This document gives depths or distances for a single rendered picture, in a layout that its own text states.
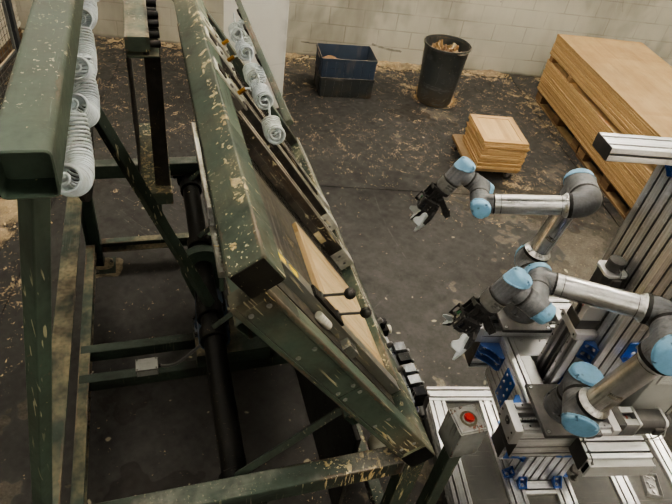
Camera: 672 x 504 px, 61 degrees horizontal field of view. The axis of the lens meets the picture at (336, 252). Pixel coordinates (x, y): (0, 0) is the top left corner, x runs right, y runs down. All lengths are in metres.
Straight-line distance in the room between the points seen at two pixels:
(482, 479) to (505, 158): 3.14
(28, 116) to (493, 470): 2.60
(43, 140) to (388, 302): 3.10
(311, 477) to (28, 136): 1.55
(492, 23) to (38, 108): 6.73
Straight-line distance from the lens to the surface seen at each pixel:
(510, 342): 2.62
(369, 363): 2.12
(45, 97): 1.25
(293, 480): 2.21
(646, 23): 8.44
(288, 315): 1.41
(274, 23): 5.65
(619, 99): 5.95
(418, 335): 3.79
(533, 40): 7.86
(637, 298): 1.96
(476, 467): 3.10
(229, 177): 1.52
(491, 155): 5.33
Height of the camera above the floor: 2.76
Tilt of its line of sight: 41 degrees down
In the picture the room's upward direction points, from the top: 10 degrees clockwise
